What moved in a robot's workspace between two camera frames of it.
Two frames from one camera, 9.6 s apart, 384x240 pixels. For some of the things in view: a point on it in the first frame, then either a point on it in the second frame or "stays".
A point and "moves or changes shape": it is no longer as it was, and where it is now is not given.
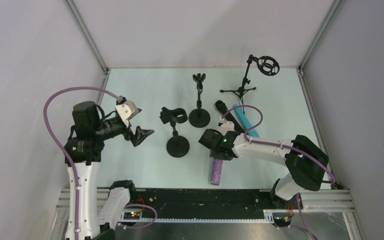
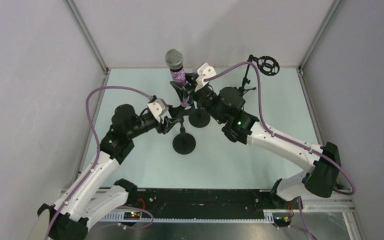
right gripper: (206, 139) → (192, 88)
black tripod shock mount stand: (267, 65) stays
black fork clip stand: (199, 117) stays
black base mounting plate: (207, 202) stays
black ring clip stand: (177, 146) moves or changes shape
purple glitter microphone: (216, 175) → (174, 59)
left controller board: (131, 215) stays
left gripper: (133, 136) → (165, 123)
